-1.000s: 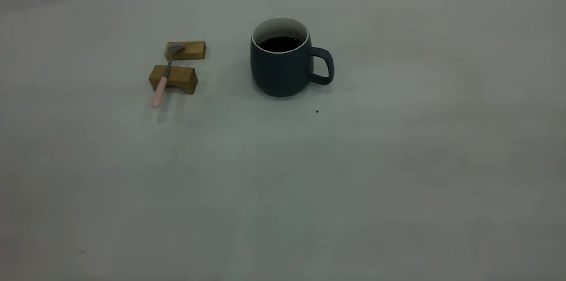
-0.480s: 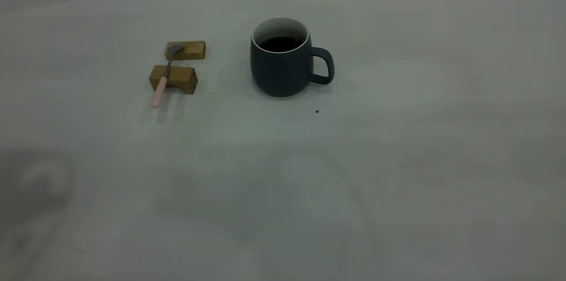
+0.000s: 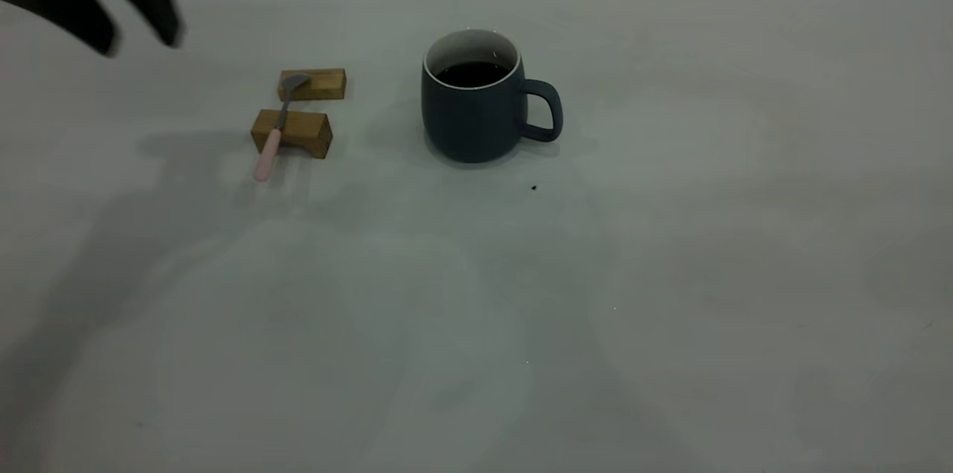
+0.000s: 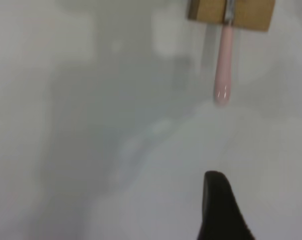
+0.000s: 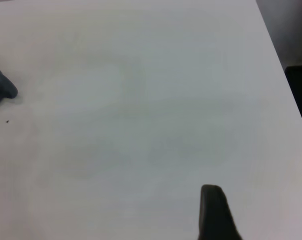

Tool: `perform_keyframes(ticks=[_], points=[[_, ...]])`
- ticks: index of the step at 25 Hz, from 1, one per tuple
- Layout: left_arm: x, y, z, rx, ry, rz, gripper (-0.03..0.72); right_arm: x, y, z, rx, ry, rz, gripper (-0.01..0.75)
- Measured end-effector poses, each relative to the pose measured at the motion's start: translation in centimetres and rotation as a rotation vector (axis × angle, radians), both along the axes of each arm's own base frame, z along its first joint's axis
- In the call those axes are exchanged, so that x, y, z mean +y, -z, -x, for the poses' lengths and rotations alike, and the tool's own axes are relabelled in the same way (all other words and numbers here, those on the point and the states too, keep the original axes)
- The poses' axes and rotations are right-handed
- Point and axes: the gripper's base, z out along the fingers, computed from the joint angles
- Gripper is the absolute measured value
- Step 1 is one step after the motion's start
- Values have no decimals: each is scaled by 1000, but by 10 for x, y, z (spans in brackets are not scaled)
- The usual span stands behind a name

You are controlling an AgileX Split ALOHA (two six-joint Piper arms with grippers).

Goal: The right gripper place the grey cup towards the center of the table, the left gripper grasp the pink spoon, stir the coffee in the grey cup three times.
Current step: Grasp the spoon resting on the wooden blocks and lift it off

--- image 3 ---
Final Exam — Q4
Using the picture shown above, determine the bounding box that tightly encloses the pink handled metal spoon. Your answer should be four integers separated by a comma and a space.
254, 74, 313, 183

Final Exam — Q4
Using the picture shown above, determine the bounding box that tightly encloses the dark grey ceramic mug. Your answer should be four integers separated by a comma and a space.
421, 28, 564, 164

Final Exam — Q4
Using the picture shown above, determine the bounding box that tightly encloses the flat rectangular wooden block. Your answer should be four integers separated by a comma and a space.
278, 69, 348, 102

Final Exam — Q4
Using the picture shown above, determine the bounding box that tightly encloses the arched wooden block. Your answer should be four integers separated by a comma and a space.
251, 109, 334, 159

